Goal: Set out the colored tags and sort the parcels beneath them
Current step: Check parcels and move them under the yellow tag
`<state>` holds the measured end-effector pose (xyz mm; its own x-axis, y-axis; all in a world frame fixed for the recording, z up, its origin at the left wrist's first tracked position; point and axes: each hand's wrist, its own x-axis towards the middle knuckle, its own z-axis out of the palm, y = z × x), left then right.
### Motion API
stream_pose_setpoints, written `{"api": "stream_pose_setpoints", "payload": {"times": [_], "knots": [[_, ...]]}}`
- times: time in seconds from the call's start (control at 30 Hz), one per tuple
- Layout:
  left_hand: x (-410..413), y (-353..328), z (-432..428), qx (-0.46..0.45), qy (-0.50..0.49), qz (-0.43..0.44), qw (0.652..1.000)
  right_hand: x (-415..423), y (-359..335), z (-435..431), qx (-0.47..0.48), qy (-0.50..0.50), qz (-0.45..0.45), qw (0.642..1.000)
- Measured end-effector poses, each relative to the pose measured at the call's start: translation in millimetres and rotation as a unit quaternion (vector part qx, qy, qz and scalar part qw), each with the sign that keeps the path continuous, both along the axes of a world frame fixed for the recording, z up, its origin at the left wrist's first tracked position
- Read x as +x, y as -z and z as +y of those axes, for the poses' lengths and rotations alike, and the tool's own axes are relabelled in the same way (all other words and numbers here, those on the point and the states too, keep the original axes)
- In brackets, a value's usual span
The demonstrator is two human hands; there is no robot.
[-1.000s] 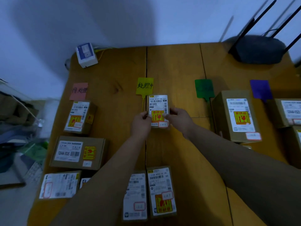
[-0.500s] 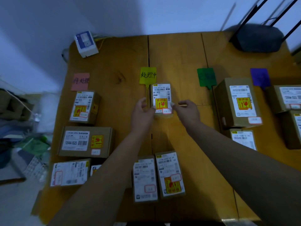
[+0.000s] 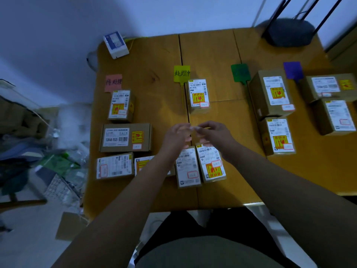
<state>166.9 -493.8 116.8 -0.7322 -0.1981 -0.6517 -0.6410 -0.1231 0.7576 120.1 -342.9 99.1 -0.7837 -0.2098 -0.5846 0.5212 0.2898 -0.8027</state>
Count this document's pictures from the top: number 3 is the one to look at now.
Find small paper box white label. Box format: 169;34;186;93
96;152;135;181
175;146;202;189
311;98;357;136

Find purple label tag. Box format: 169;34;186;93
283;61;304;83

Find green label tag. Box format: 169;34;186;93
231;63;251;86

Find pink label tag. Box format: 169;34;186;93
104;74;123;93

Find person's grey shirt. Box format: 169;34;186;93
136;236;284;268

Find wide box 12V4A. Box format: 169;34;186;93
99;122;153;153
298;73;357;104

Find person's left forearm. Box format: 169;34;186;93
51;156;179;268

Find large brown cardboard box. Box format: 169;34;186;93
247;68;296;120

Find clear plastic bag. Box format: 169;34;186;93
53;104;93;154

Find green packet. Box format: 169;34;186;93
36;153;81;177

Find person's left hand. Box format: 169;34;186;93
159;122;193;165

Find blue cloth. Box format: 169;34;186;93
0;141;39;162

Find person's black shorts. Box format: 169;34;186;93
134;206;300;268

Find yellow label tag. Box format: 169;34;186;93
173;65;191;109

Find wooden wardrobe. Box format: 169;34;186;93
325;23;357;76

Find small white blue device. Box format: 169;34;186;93
102;31;130;60

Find black router with antennas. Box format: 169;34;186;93
262;0;345;48

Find wooden table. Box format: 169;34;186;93
83;26;357;221

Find yellow cable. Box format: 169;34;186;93
123;37;149;51

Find person's right forearm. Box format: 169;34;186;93
223;142;357;268

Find person's right hand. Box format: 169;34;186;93
195;121;240;164

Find dark wooden bar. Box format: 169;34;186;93
0;198;47;213

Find small paper box yellow sticker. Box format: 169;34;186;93
258;116;297;157
195;143;227;184
185;78;211;115
107;89;136;124
134;155;176;177

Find brown cardboard carton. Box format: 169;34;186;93
0;95;52;137

